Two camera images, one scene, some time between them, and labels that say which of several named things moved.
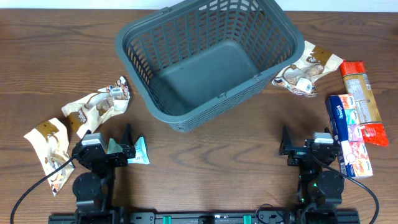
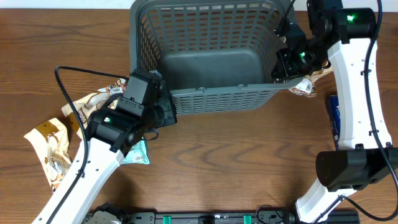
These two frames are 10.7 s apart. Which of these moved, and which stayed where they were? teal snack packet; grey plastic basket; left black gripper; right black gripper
Moved: grey plastic basket; left black gripper; right black gripper
Stayed: teal snack packet
